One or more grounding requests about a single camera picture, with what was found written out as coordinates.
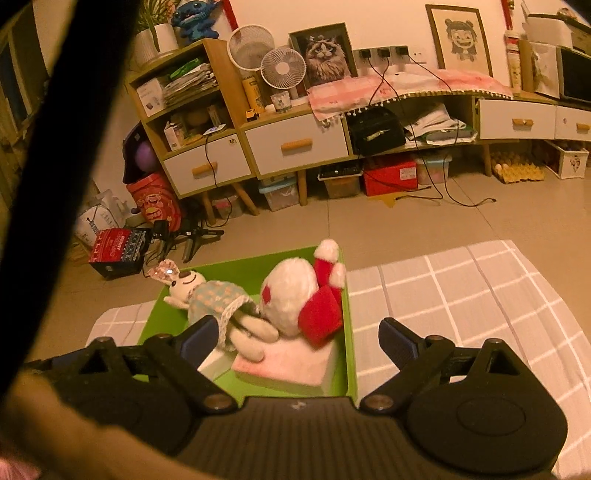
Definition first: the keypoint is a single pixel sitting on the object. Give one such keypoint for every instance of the grey checked floor mat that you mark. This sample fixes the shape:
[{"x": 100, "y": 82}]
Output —
[{"x": 470, "y": 294}]

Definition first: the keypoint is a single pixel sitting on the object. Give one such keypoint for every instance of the orange snack bag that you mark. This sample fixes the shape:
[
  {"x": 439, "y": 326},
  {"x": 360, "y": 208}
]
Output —
[{"x": 155, "y": 198}]

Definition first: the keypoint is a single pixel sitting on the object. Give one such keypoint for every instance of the white fan small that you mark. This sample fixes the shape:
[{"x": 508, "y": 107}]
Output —
[{"x": 283, "y": 68}]

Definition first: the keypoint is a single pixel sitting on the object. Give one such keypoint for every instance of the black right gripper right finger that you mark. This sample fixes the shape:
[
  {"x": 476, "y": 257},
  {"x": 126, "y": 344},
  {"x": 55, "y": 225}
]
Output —
[{"x": 420, "y": 361}]

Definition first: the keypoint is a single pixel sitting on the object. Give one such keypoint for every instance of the yellow can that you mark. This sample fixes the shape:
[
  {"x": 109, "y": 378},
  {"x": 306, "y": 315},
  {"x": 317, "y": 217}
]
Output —
[{"x": 253, "y": 95}]

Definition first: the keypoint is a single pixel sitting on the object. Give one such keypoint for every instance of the wooden shelf cabinet with drawers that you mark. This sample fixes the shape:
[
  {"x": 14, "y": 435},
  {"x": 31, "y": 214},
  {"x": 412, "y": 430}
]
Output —
[{"x": 199, "y": 142}]

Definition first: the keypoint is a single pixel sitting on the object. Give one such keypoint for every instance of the clear bin black lid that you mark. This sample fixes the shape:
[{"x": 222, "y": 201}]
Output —
[{"x": 341, "y": 180}]

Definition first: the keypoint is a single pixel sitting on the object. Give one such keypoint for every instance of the red patterned box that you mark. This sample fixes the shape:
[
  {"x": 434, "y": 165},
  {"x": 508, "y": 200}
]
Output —
[{"x": 119, "y": 252}]

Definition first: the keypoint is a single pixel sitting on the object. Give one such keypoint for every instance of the framed cat picture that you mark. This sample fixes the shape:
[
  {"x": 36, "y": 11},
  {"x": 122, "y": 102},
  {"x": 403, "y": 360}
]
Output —
[{"x": 327, "y": 52}]

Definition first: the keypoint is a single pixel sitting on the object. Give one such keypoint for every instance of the framed cartoon girl picture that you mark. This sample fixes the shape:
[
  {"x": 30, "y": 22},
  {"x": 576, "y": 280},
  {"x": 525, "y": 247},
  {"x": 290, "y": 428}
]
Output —
[{"x": 459, "y": 38}]

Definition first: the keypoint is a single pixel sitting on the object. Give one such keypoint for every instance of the blue stitch plush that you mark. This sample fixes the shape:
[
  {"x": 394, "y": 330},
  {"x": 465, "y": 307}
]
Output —
[{"x": 194, "y": 19}]

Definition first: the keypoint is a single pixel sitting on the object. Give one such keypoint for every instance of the white plastic bag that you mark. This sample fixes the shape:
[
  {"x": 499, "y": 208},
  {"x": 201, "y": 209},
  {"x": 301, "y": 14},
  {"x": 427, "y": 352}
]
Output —
[{"x": 103, "y": 212}]

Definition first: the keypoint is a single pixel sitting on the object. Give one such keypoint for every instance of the white fan large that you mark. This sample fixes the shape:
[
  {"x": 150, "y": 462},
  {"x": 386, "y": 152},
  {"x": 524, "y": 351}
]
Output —
[{"x": 247, "y": 46}]

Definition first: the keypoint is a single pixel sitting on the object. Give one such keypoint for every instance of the stack of papers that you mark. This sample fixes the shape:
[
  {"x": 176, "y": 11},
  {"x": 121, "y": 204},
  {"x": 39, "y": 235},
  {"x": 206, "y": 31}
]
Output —
[{"x": 199, "y": 79}]

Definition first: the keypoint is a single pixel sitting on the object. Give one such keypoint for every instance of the bunny plush blue dress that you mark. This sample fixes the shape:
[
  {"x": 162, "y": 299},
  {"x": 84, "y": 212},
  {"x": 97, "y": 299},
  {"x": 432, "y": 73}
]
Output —
[{"x": 240, "y": 325}]

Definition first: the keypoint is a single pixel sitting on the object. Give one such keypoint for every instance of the pink table runner cloth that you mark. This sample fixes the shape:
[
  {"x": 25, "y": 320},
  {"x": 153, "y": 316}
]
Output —
[{"x": 357, "y": 93}]

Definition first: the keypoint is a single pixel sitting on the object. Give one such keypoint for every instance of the clear bin under console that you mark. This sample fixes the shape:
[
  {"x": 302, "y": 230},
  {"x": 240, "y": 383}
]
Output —
[{"x": 432, "y": 168}]

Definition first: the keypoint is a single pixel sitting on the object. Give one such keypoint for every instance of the black tripod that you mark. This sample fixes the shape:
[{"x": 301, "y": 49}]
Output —
[{"x": 190, "y": 235}]

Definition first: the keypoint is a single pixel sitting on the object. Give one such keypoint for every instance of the pink white sponge block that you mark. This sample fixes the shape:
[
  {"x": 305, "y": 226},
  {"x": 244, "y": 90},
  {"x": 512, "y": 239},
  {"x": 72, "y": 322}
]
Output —
[{"x": 293, "y": 366}]

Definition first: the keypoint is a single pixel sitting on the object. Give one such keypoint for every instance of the black bag on shelf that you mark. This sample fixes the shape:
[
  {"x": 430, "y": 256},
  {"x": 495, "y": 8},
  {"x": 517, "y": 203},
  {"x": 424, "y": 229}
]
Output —
[{"x": 374, "y": 131}]

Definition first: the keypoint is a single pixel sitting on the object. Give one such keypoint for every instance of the green plastic bin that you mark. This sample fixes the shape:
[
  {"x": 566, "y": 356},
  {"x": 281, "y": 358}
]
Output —
[{"x": 249, "y": 273}]

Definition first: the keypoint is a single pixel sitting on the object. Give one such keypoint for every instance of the white potted plant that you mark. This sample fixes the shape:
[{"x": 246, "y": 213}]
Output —
[{"x": 154, "y": 34}]

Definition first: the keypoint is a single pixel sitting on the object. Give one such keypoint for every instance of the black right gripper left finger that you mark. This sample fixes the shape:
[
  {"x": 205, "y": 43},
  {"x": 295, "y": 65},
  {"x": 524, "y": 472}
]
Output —
[{"x": 179, "y": 358}]

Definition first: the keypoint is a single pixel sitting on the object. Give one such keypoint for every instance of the clear bin blue lid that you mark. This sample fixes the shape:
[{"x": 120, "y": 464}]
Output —
[{"x": 280, "y": 195}]

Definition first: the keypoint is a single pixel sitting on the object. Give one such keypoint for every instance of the white red plush toy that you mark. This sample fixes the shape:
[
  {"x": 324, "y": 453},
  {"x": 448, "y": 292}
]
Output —
[{"x": 301, "y": 297}]

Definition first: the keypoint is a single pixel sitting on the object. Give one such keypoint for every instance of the white decorated storage box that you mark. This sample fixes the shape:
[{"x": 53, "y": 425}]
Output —
[{"x": 566, "y": 159}]

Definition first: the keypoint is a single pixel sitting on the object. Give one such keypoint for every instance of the red cardboard box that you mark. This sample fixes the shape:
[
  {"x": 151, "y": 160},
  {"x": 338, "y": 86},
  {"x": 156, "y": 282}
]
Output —
[{"x": 389, "y": 174}]

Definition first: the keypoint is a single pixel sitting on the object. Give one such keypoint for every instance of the egg carton tray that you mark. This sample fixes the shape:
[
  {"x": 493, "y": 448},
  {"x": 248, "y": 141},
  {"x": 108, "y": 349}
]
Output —
[{"x": 511, "y": 167}]

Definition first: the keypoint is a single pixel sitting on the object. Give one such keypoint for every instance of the purple ball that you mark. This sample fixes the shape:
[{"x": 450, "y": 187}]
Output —
[{"x": 145, "y": 158}]

